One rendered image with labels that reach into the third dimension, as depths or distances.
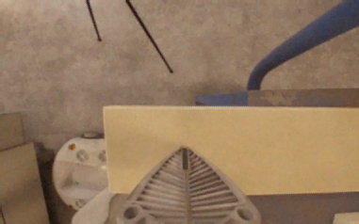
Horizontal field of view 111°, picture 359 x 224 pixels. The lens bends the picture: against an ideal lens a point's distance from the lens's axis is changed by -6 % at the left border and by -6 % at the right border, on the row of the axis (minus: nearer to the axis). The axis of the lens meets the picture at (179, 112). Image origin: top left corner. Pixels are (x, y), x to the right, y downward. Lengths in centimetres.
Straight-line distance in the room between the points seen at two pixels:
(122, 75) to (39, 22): 94
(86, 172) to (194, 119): 120
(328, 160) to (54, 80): 179
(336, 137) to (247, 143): 13
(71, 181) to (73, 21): 138
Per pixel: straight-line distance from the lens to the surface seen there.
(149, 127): 18
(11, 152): 150
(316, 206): 35
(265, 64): 28
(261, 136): 21
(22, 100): 201
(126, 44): 140
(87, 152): 116
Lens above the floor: 123
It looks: 83 degrees down
